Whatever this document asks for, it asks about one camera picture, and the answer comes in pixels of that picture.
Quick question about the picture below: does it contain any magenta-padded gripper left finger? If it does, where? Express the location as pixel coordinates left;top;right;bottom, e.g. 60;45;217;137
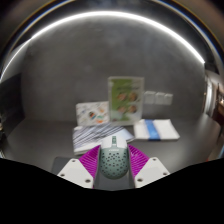
57;145;102;190

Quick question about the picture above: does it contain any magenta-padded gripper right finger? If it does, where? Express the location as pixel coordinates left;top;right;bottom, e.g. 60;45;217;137
127;144;171;189

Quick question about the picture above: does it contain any green and white computer mouse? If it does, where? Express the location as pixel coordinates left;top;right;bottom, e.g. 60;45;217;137
96;134;130;180

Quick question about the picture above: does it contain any striped grey book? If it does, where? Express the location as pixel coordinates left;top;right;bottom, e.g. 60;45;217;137
72;124;135;156

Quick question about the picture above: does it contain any white book with blue band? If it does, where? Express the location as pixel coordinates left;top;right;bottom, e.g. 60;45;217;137
133;118;181;142

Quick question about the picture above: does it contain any white sticker card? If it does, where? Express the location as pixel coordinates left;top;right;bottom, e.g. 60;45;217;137
75;101;111;127

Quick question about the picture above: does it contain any green menu sign stand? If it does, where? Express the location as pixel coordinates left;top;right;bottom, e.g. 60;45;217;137
107;76;145;126

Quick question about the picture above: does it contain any dark-framed glass door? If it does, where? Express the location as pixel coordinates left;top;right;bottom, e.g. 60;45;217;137
203;71;224;124

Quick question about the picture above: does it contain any white ceiling light strip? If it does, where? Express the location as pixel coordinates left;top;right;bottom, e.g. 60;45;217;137
0;10;206;83

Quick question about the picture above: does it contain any white wall plates group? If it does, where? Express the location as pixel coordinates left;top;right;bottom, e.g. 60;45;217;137
143;90;174;106

